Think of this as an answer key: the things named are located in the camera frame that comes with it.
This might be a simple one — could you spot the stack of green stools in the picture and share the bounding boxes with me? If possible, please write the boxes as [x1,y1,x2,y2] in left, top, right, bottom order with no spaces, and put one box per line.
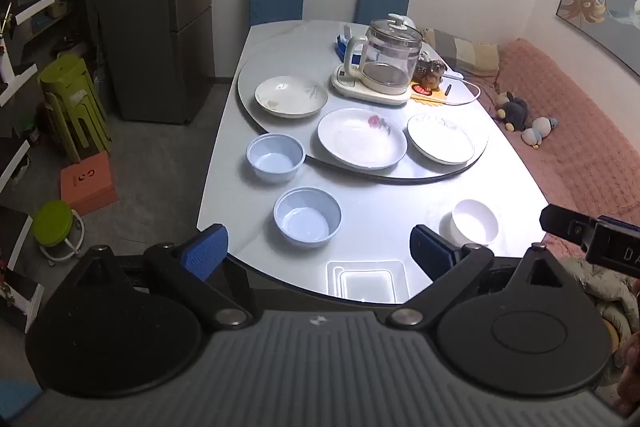
[38,54,112,164]

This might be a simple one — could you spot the pink flower white plate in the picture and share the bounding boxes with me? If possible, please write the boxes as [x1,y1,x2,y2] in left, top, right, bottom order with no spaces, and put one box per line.
[317,107,408,171]

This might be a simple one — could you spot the striped cushion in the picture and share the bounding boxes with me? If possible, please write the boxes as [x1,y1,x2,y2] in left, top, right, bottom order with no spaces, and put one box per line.
[423,28,501,76]

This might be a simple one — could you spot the yellow and red mat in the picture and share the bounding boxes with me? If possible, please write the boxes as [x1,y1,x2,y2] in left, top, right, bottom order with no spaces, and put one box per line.
[409,81,447,106]

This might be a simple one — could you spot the leaf pattern cream plate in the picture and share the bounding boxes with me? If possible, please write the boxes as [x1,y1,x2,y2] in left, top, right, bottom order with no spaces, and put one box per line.
[254,76,329,119]

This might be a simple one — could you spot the white bowl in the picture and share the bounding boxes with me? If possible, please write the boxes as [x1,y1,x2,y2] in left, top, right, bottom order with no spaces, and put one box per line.
[439,199,501,256]

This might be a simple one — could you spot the beige padded jacket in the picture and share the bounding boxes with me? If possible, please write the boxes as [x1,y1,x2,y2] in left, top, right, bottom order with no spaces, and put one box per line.
[557,256,640,360]

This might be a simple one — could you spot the pink sofa blanket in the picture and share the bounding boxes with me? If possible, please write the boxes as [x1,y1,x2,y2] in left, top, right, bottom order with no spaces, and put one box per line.
[492,38,640,260]

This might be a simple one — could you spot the light blue plush toy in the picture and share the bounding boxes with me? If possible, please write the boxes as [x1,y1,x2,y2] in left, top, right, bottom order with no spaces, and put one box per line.
[521,116,559,150]

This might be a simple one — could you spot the dark blue plush toy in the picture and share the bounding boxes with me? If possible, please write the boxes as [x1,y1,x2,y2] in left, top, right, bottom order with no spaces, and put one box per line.
[494,91,532,134]

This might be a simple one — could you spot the orange cardboard box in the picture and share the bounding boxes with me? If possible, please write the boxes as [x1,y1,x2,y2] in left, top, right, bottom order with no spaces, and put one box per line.
[59,151,119,217]

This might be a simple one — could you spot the white power cord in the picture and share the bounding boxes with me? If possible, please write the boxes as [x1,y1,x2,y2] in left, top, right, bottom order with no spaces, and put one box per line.
[442,71,484,108]

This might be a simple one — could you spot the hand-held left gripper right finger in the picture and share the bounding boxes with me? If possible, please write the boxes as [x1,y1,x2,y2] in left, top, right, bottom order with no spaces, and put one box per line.
[387,224,567,331]

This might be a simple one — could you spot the green round stool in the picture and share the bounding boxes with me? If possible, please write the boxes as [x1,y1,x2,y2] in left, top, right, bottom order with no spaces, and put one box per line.
[31,200,87,264]

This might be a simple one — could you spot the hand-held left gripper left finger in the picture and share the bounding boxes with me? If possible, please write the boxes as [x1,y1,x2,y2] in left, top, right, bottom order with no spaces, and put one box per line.
[75,223,256,331]

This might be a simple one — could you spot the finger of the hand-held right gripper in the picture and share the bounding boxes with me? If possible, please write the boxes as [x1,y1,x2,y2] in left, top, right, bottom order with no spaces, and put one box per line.
[539,204,601,254]

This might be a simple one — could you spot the glass electric kettle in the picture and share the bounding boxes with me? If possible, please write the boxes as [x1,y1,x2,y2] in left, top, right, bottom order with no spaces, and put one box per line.
[347,13,425,96]

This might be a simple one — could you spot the grey round turntable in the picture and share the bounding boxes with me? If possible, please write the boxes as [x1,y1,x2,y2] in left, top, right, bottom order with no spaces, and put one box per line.
[237,29,489,186]

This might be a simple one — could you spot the light blue plastic bowl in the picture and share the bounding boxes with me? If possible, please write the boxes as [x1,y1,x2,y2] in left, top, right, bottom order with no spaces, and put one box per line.
[273,187,343,249]
[245,133,306,184]

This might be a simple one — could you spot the cream kettle base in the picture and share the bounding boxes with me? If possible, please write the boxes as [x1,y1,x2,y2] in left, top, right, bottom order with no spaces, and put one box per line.
[331,64,412,107]

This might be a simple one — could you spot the blue tissue box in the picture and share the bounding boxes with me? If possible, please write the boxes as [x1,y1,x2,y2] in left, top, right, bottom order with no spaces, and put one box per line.
[334,24,365,62]

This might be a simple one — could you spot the grey refrigerator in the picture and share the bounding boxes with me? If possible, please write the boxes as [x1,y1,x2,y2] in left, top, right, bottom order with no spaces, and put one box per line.
[81,0,217,126]

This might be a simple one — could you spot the dark rimmed white plate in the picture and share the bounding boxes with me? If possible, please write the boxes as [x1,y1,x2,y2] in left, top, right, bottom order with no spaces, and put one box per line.
[407,112,475,166]

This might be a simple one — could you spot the dark shelving with flower strings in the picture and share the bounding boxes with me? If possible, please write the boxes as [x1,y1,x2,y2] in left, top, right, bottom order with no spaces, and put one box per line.
[0,0,86,335]

